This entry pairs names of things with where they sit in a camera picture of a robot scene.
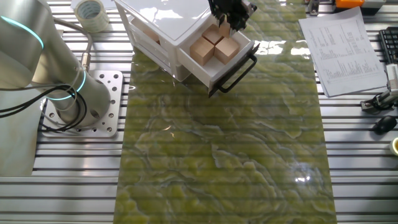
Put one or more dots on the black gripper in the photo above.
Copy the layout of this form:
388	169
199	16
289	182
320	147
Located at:
231	5

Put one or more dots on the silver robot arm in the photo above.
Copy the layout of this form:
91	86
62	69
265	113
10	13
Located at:
62	62

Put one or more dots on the white plastic drawer cabinet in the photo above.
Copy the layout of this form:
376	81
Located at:
161	12

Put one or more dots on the white plain drawer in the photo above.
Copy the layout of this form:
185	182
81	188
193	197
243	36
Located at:
157	57

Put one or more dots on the small grey clamp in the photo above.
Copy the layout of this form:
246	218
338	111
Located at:
314	9

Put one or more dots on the paper sheet with printed tables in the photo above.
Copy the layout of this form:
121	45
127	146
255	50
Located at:
342	62

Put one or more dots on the orange block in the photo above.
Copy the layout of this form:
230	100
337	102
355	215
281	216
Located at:
349	3

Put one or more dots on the clear tape roll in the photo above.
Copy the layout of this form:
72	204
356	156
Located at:
99	21

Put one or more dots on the green marble pattern mat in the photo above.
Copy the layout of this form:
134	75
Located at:
217	155

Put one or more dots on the black keyboard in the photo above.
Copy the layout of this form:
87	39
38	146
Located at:
390	40

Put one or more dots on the black computer mouse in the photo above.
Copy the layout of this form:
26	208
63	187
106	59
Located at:
385	124

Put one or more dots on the pale yellow roll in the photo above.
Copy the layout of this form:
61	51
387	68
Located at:
395	146

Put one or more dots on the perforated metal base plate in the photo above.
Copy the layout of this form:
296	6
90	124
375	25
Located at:
115	93

